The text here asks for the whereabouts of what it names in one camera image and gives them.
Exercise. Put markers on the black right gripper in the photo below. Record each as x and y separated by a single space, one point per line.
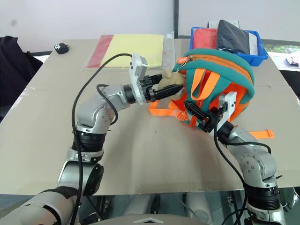
210 122

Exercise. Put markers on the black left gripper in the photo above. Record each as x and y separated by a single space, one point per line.
148 92

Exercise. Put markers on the beige plush toy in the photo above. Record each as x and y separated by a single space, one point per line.
172 79

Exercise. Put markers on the orange and teal backpack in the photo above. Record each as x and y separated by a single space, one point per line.
225 63

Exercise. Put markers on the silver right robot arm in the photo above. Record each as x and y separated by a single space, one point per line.
253 164

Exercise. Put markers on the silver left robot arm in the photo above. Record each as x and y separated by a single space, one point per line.
93 112

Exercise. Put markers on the clear plastic bag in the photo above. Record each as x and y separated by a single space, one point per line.
168 49

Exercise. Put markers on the yellow document folder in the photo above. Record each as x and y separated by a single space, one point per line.
133 49

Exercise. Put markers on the red flat packet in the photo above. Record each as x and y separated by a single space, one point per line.
204 38

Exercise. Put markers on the red document folder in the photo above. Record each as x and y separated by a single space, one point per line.
98 54

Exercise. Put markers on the dark grey fabric bag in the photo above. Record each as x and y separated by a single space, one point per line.
230 37

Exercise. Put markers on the blue plastic bin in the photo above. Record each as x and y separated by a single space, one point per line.
257 57

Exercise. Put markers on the grey white flat packet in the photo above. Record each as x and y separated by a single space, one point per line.
253 43

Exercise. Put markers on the small black pouch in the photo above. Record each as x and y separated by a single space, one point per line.
61 48

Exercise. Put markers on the silver robot torso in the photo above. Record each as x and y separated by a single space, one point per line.
150 220

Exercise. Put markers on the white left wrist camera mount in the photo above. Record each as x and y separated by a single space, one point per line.
138 70

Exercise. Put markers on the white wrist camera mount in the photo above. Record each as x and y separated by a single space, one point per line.
230 103
138 70

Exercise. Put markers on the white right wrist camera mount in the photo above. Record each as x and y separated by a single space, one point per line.
230 103

